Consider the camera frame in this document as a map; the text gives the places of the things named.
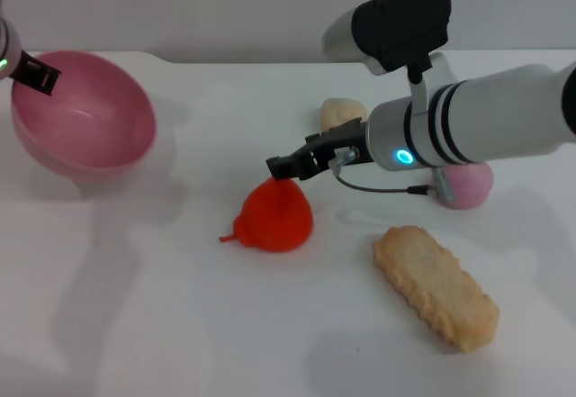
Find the pink round bun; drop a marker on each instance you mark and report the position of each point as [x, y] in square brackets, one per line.
[470, 187]

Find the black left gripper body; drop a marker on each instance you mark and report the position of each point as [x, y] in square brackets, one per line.
[23, 68]

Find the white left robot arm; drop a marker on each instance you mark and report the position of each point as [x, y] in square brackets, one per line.
[8, 41]

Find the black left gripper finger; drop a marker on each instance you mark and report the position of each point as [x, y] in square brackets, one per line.
[42, 77]

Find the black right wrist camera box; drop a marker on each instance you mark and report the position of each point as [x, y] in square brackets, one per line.
[396, 23]

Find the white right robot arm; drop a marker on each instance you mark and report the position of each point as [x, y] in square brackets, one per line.
[472, 118]

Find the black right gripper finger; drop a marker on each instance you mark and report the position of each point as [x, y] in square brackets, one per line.
[290, 165]

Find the long golden bread loaf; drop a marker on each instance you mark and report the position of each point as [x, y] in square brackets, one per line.
[434, 286]

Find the cream steamed bun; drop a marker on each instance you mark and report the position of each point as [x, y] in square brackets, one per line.
[337, 111]

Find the pink plastic bowl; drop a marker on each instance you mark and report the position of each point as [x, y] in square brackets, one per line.
[85, 118]

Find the orange toy fruit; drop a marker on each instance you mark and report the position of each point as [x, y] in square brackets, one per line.
[279, 221]

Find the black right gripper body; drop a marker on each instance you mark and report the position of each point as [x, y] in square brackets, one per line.
[346, 140]

